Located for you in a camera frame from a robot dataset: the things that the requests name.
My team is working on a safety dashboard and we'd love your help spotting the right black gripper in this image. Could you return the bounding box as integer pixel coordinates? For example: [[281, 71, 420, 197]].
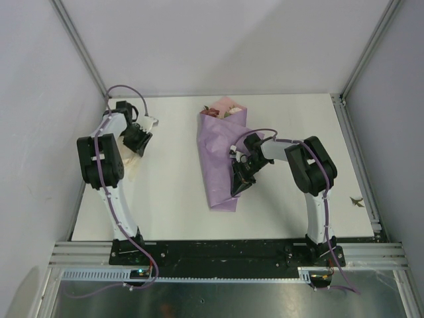
[[231, 158, 271, 197]]

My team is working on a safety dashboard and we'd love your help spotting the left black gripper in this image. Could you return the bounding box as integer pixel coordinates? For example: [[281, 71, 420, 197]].
[[121, 124, 152, 157]]

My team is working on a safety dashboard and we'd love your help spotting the cream ribbon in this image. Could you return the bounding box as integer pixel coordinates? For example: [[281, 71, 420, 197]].
[[117, 136, 142, 182]]

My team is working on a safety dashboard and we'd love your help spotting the pink wrapping paper sheet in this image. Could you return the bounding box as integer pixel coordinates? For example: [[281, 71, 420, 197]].
[[197, 97, 251, 212]]

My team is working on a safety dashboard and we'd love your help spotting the light pink rose stem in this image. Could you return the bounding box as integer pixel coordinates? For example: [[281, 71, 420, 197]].
[[224, 105, 242, 118]]

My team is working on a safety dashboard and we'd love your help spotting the dark pink rose stem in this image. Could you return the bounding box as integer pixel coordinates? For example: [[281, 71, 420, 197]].
[[201, 105, 220, 118]]

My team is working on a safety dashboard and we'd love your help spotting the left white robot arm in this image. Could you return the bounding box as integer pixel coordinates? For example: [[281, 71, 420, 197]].
[[76, 101, 157, 265]]

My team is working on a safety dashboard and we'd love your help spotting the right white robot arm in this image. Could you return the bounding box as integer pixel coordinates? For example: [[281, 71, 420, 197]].
[[229, 132, 337, 266]]

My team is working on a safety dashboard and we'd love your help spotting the small dry leaf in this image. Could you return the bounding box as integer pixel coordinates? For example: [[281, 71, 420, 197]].
[[350, 197, 365, 208]]

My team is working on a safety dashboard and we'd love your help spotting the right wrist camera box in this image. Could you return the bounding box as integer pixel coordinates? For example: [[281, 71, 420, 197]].
[[229, 145, 246, 162]]

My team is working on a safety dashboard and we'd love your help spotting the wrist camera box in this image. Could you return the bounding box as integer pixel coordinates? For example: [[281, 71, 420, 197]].
[[229, 145, 246, 162], [139, 116, 159, 133]]

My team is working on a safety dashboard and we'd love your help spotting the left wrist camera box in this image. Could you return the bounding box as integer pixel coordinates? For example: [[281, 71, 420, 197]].
[[139, 116, 159, 133]]

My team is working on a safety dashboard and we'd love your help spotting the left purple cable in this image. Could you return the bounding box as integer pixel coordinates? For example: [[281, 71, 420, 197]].
[[62, 84, 159, 299]]

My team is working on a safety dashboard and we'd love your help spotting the purple cable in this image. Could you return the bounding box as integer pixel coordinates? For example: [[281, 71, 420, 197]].
[[233, 128, 361, 294], [62, 84, 159, 299]]

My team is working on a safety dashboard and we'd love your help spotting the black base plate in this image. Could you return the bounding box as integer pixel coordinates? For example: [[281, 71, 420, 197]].
[[109, 237, 347, 278]]

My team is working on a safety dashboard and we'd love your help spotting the aluminium frame rail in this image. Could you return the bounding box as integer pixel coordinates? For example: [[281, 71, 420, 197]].
[[48, 240, 115, 268]]

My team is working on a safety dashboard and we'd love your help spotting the white cable duct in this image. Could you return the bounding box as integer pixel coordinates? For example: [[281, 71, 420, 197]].
[[62, 268, 311, 284]]

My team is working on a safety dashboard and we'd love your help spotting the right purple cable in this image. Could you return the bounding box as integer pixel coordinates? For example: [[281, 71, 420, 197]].
[[233, 128, 361, 294]]

